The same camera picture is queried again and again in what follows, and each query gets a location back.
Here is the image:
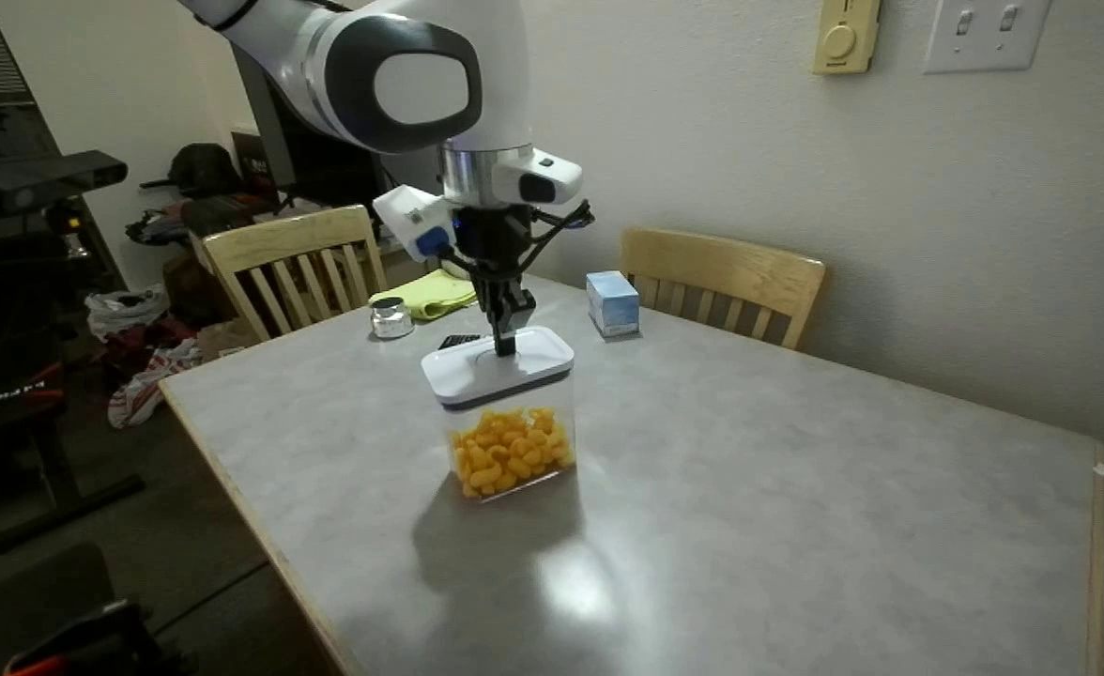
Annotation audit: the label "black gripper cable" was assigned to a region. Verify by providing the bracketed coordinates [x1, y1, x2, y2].
[441, 197, 602, 279]

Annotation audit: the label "light wooden slatted chair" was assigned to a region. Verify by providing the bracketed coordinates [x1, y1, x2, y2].
[619, 221, 828, 351]
[199, 204, 389, 344]

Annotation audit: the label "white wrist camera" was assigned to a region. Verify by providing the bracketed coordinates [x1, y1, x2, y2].
[371, 182, 462, 264]

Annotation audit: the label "lime green cloth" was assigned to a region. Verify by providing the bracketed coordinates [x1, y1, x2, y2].
[368, 268, 479, 328]

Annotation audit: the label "black metal stand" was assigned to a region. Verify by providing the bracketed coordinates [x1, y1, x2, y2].
[0, 371, 149, 557]

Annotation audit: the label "pile of clothes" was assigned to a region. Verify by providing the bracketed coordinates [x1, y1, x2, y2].
[82, 284, 225, 427]

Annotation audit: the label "white rectangular container lid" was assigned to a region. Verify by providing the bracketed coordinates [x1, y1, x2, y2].
[415, 324, 579, 413]

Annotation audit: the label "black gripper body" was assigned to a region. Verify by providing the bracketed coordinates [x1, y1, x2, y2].
[449, 204, 545, 283]

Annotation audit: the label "white light switch plate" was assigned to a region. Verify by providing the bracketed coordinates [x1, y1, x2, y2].
[923, 0, 1055, 74]

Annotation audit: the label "black camera bar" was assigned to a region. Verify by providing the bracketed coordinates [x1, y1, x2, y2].
[0, 146, 132, 221]

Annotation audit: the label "red and black object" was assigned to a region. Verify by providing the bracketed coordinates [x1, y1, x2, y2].
[0, 596, 172, 676]

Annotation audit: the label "round silver metal tin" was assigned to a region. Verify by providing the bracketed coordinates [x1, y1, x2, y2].
[365, 294, 415, 344]

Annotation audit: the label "dark backpack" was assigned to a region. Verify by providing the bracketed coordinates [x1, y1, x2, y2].
[136, 137, 255, 249]

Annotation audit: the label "light blue small box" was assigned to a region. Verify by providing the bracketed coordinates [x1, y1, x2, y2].
[582, 268, 644, 341]

